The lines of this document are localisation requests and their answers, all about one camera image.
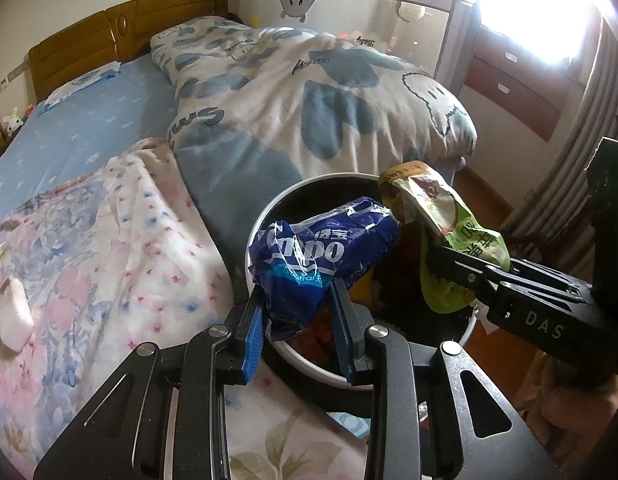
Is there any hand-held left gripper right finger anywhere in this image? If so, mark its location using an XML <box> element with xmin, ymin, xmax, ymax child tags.
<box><xmin>329</xmin><ymin>277</ymin><xmax>562</xmax><ymax>480</ymax></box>

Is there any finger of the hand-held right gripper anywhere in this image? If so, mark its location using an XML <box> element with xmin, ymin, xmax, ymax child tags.
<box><xmin>421</xmin><ymin>232</ymin><xmax>510</xmax><ymax>312</ymax></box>

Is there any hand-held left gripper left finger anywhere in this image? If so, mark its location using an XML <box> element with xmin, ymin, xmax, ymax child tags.
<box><xmin>33</xmin><ymin>290</ymin><xmax>270</xmax><ymax>480</ymax></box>

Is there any green snack packet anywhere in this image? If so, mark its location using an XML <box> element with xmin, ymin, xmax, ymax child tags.
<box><xmin>378</xmin><ymin>160</ymin><xmax>512</xmax><ymax>316</ymax></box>

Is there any round grey trash bin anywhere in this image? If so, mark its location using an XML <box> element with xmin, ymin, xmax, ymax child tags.
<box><xmin>244</xmin><ymin>172</ymin><xmax>482</xmax><ymax>401</ymax></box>

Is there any blue tissue pack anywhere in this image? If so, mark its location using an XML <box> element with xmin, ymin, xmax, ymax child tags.
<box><xmin>248</xmin><ymin>197</ymin><xmax>402</xmax><ymax>344</ymax></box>

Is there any person's right hand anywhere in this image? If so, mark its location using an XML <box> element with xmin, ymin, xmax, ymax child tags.
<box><xmin>530</xmin><ymin>352</ymin><xmax>618</xmax><ymax>429</ymax></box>

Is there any teal book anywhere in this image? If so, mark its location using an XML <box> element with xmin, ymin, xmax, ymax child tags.
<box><xmin>334</xmin><ymin>410</ymin><xmax>376</xmax><ymax>441</ymax></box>

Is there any striped beige curtain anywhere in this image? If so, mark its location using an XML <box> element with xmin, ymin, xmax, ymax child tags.
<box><xmin>499</xmin><ymin>15</ymin><xmax>618</xmax><ymax>263</ymax></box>

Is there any pink floral blanket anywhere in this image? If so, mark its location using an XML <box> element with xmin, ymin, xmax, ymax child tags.
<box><xmin>0</xmin><ymin>137</ymin><xmax>374</xmax><ymax>480</ymax></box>

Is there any brown drawer cabinet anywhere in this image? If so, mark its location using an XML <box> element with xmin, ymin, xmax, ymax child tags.
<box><xmin>461</xmin><ymin>27</ymin><xmax>590</xmax><ymax>142</ymax></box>

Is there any white quilt with blue print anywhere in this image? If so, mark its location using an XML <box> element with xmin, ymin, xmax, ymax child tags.
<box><xmin>150</xmin><ymin>16</ymin><xmax>478</xmax><ymax>291</ymax></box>

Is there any small white packet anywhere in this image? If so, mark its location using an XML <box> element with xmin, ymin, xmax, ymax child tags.
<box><xmin>0</xmin><ymin>277</ymin><xmax>34</xmax><ymax>353</ymax></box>

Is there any white embroidered pillow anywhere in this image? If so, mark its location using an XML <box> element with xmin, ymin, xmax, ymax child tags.
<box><xmin>339</xmin><ymin>30</ymin><xmax>390</xmax><ymax>54</ymax></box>

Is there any cream hanging toy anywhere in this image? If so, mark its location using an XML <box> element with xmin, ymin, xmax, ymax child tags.
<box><xmin>396</xmin><ymin>2</ymin><xmax>426</xmax><ymax>22</ymax></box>

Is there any blue bed sheet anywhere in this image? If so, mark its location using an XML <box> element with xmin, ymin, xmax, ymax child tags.
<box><xmin>0</xmin><ymin>55</ymin><xmax>182</xmax><ymax>211</ymax></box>

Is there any white and blue pillow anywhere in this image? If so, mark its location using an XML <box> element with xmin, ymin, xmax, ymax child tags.
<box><xmin>39</xmin><ymin>60</ymin><xmax>122</xmax><ymax>111</ymax></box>

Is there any white rabbit toy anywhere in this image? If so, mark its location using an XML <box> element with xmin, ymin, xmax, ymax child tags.
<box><xmin>1</xmin><ymin>109</ymin><xmax>26</xmax><ymax>137</ymax></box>

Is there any wooden headboard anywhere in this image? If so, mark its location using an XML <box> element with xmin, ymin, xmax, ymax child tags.
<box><xmin>28</xmin><ymin>0</ymin><xmax>230</xmax><ymax>103</ymax></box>

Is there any white wall switch plate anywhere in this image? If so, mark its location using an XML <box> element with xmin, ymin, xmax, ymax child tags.
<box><xmin>0</xmin><ymin>67</ymin><xmax>28</xmax><ymax>92</ymax></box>

